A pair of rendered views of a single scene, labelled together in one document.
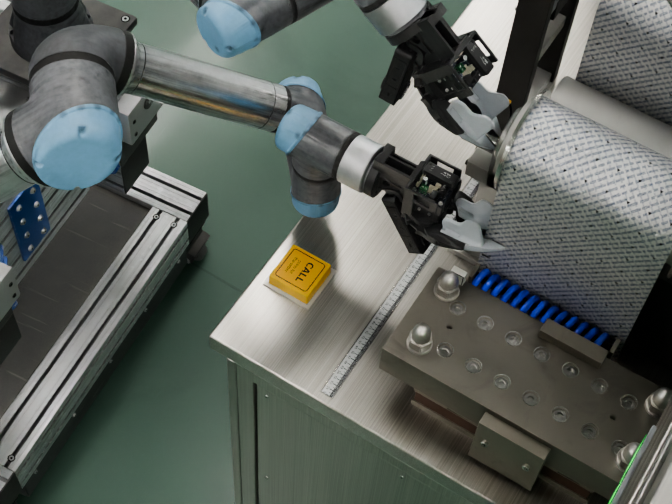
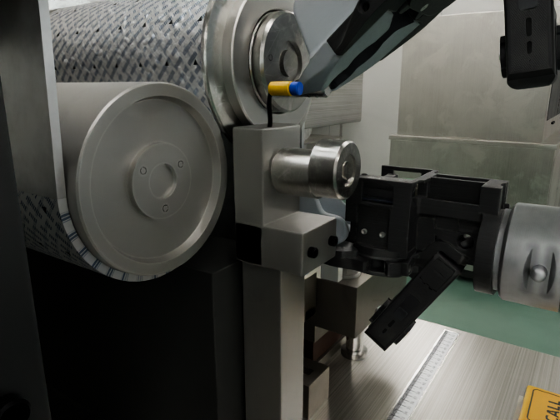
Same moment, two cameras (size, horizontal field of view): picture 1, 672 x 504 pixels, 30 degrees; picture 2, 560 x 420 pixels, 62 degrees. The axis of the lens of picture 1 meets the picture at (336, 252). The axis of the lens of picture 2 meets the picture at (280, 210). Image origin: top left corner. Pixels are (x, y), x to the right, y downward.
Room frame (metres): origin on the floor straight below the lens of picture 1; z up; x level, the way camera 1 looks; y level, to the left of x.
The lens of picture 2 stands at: (1.41, -0.18, 1.23)
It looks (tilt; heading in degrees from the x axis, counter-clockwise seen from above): 15 degrees down; 186
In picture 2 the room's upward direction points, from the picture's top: straight up
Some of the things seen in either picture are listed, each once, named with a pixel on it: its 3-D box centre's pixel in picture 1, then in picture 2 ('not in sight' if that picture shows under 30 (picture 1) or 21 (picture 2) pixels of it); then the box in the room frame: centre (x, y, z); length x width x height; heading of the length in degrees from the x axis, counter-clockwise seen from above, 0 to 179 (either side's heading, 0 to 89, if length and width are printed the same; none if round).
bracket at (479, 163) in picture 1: (483, 192); (287, 322); (1.08, -0.21, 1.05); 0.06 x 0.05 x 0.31; 62
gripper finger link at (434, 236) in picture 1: (440, 228); not in sight; (0.98, -0.14, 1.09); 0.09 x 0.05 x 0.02; 61
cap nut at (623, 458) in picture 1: (633, 454); not in sight; (0.68, -0.41, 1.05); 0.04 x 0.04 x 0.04
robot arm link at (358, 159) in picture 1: (365, 163); (530, 255); (1.07, -0.03, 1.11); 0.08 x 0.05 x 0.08; 152
